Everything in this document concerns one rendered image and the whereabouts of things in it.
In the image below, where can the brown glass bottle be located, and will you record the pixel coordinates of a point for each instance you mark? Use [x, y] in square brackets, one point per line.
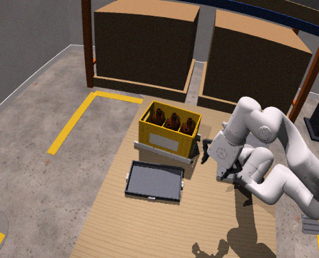
[185, 131]
[188, 125]
[174, 122]

